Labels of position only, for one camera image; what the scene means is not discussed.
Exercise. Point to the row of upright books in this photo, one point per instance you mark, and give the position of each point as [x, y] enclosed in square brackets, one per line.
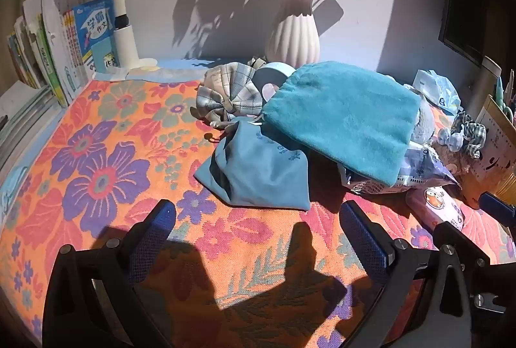
[48, 50]

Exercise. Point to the grey plush toy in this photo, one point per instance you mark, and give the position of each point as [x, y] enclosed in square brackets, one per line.
[424, 122]

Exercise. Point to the floral orange tablecloth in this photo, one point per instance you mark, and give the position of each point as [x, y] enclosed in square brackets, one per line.
[121, 130]

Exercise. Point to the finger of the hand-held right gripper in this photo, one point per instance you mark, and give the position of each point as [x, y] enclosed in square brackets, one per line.
[494, 283]
[499, 205]

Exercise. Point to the grey plaid bow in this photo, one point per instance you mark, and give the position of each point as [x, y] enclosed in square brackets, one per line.
[229, 90]

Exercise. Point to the metal thermos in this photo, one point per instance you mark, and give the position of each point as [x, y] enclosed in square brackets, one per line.
[485, 90]

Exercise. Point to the white desk lamp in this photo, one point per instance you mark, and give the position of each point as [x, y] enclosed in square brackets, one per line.
[125, 42]

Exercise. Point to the dark plaid scrunchie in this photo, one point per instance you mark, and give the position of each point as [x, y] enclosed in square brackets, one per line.
[469, 132]

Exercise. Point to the pink wipes packet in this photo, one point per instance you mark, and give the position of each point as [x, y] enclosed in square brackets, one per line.
[439, 207]

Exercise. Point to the bamboo pen holder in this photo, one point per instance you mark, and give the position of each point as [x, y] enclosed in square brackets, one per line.
[498, 154]

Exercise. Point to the purple and white packet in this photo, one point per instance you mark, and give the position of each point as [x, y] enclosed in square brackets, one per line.
[419, 170]

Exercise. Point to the teal velvet pouch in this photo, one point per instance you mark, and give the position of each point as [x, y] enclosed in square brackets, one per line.
[342, 122]

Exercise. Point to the white ribbed vase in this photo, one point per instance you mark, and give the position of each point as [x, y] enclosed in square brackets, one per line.
[292, 38]

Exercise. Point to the blue and white tissue pack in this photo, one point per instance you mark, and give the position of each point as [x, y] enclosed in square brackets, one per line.
[437, 90]

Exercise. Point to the stack of flat notebooks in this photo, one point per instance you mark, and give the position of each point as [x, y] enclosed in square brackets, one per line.
[20, 106]

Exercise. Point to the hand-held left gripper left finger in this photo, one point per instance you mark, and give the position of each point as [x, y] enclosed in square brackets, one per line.
[155, 235]

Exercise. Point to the light blue scrunchie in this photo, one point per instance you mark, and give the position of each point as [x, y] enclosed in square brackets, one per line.
[447, 138]

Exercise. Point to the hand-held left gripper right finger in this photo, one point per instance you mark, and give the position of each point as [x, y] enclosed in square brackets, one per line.
[365, 239]

